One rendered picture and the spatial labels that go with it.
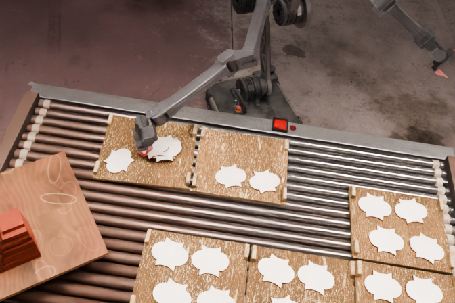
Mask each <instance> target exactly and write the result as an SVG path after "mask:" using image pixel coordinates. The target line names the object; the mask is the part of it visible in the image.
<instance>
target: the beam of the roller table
mask: <svg viewBox="0 0 455 303"><path fill-rule="evenodd" d="M31 91H35V92H39V96H40V99H42V100H46V99H48V100H52V101H56V102H60V103H69V104H74V105H78V106H87V107H91V108H99V109H105V110H113V111H117V112H126V113H131V114H139V115H144V116H145V115H146V114H145V112H146V111H148V110H149V109H150V108H152V107H153V106H155V105H156V104H157V103H160V102H156V101H148V100H143V99H135V98H130V97H122V96H117V95H109V94H104V93H96V92H91V91H83V90H78V89H69V88H65V87H57V86H52V85H44V84H39V83H34V85H33V86H32V89H31ZM171 120H178V121H183V122H191V123H196V124H204V125H209V126H218V127H222V128H227V129H235V130H240V131H248V132H253V133H261V134H266V135H275V136H279V137H288V138H292V139H300V140H306V141H314V142H318V143H327V144H331V145H340V146H345V147H353V148H358V149H366V150H371V151H376V152H384V153H388V154H397V155H402V156H410V157H415V158H423V159H428V160H439V161H441V162H443V161H444V160H445V158H446V157H447V156H454V157H455V155H454V149H453V148H452V147H444V146H440V145H431V144H426V143H418V142H413V141H405V140H401V139H392V138H387V137H379V136H374V135H366V134H361V133H353V132H348V131H340V130H335V129H327V128H322V127H317V126H309V125H304V124H296V123H291V122H289V123H288V132H287V133H282V132H278V131H272V120H270V119H265V118H257V117H252V116H244V115H239V114H231V113H226V112H218V111H213V110H205V109H200V108H192V107H187V106H184V107H182V108H181V109H180V110H179V111H178V112H177V113H176V114H175V115H174V116H172V117H171ZM292 125H293V126H295V127H296V130H295V131H292V130H290V126H292Z"/></svg>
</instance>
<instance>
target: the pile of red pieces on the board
mask: <svg viewBox="0 0 455 303"><path fill-rule="evenodd" d="M39 257H41V253H40V250H39V247H38V245H37V242H36V239H35V236H34V233H33V230H32V228H31V226H30V224H29V223H28V221H27V219H26V217H24V215H23V214H22V212H21V211H19V209H18V208H14V209H12V210H9V211H7V212H4V213H1V214H0V273H3V272H4V270H3V269H5V271H8V270H10V269H12V268H15V267H17V266H20V265H22V264H24V263H27V262H30V261H31V260H34V259H37V258H39Z"/></svg>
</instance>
